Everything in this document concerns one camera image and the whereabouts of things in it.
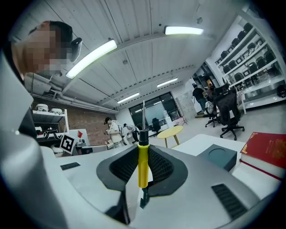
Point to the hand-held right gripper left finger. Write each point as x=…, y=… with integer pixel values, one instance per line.
x=121, y=167

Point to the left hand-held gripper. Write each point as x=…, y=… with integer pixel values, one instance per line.
x=67, y=143

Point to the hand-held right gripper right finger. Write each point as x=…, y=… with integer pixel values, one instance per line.
x=165, y=172

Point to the black and white cooker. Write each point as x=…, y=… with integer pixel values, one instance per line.
x=51, y=133

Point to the white metal shelf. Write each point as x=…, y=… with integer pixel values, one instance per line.
x=64, y=123

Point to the white rice cooker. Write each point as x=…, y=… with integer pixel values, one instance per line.
x=42, y=107
x=57, y=111

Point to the yellow round table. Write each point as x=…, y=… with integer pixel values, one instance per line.
x=170, y=132

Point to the grey ceiling pipes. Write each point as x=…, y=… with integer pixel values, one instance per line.
x=73, y=101

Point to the small black office chair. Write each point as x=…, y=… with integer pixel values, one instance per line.
x=156, y=124

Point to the dark grey square box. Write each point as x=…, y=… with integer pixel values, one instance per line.
x=220, y=156

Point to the large dark window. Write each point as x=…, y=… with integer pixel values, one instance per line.
x=154, y=109

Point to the white air conditioner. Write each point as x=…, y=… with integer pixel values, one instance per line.
x=39, y=83

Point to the long ceiling light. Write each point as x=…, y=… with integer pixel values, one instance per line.
x=167, y=82
x=92, y=57
x=128, y=98
x=183, y=30

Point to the person's white shirt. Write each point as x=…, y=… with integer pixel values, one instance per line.
x=13, y=94

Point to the black mesh office chair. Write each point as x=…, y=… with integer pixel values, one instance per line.
x=228, y=107

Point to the person's head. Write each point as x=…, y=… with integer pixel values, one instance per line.
x=40, y=49

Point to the red hardcover book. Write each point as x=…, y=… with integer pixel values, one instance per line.
x=266, y=149

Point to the large white shelf unit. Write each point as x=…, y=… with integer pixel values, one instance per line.
x=257, y=76

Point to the rows of black appliances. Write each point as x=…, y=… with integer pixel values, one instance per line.
x=252, y=67

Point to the black head camera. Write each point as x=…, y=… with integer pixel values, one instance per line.
x=76, y=48

